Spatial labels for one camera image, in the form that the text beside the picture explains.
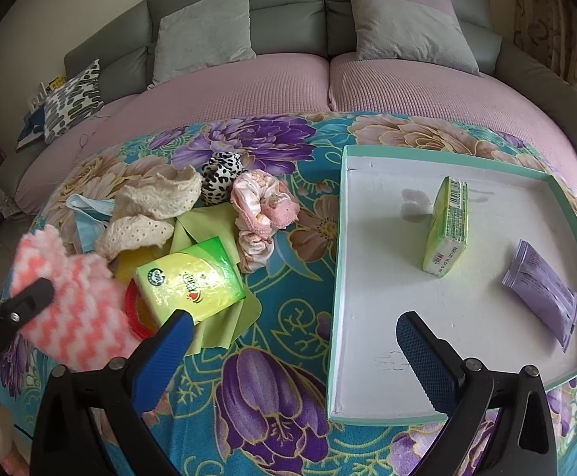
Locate pink white fluffy cloth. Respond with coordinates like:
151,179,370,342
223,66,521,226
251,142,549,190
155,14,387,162
10,225,140,372

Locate red ring object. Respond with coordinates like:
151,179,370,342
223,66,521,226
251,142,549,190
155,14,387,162
124,279,160,340

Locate blue face mask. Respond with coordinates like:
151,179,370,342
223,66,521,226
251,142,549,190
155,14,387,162
66,194,115,253

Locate purple wet wipes pack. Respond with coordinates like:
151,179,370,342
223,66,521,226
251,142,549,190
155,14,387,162
502,240,577,353

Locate green tissue pack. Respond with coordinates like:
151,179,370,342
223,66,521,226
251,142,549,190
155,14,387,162
133,236,246,326
422,176,469,277

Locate cream lace cloth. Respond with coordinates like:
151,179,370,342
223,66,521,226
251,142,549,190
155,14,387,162
95,167,202,261

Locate green microfiber cloth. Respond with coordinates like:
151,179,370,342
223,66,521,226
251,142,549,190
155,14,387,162
170,203,262,355

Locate leopard print scrunchie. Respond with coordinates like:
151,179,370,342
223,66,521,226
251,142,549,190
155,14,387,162
200,152,244,206

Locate pink satin scrunchie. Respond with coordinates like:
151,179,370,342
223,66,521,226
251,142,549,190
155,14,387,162
231,170,300,274

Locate yellow sponge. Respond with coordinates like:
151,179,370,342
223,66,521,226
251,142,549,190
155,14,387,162
114,247,160,286

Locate floral blanket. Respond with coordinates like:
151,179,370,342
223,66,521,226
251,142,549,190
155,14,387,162
0,111,577,476

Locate teal shallow box tray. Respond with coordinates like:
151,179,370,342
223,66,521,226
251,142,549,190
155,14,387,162
327,145,577,426

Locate blue cushion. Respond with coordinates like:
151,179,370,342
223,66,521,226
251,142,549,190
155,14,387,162
16,106,45,152

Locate leopard print cushion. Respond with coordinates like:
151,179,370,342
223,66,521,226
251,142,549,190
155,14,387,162
43,59,104,145

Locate grey cushion left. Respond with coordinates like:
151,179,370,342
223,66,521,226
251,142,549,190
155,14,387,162
148,0,256,88

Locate pink sofa seat cover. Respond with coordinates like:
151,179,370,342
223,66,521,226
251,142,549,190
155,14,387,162
14,54,577,215

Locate patterned curtain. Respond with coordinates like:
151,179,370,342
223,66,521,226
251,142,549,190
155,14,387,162
514,0,577,89

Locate grey sofa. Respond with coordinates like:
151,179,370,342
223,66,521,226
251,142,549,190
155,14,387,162
0,0,577,199

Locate grey and pink cushion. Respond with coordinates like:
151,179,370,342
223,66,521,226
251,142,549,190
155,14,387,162
350,0,479,75

